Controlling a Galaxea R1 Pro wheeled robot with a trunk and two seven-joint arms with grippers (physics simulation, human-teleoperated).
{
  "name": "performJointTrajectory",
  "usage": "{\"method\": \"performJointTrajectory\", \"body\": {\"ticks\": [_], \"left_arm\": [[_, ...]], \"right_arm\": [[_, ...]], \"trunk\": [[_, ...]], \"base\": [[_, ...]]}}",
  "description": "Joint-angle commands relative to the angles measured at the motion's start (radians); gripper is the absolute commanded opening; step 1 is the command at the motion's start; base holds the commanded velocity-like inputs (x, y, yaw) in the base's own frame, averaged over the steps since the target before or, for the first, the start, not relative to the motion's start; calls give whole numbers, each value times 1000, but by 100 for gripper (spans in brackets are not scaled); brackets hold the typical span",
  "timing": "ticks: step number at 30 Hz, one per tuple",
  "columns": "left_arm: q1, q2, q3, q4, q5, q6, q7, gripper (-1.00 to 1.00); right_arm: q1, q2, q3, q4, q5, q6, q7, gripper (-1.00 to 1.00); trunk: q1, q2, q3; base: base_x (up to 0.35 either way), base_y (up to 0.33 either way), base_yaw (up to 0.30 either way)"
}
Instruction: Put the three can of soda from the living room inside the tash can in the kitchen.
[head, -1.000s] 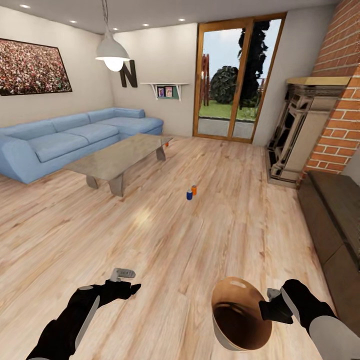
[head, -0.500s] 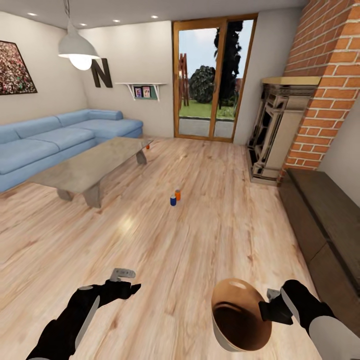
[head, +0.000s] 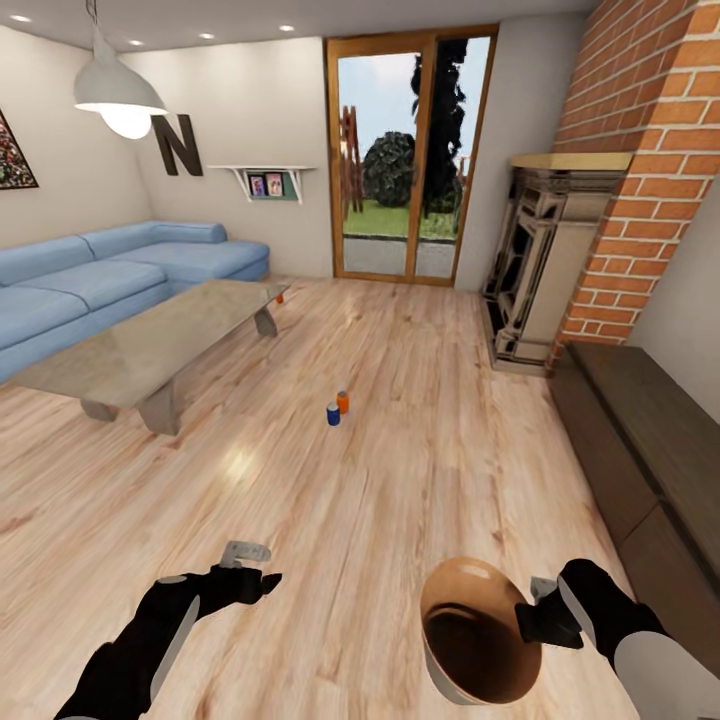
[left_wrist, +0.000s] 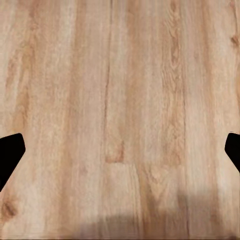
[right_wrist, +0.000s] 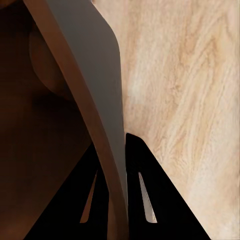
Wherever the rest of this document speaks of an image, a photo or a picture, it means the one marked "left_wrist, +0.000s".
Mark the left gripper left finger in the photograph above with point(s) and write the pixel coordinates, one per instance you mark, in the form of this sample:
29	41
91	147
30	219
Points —
12	148

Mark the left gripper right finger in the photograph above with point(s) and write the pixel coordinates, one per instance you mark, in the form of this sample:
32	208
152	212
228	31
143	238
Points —
232	148

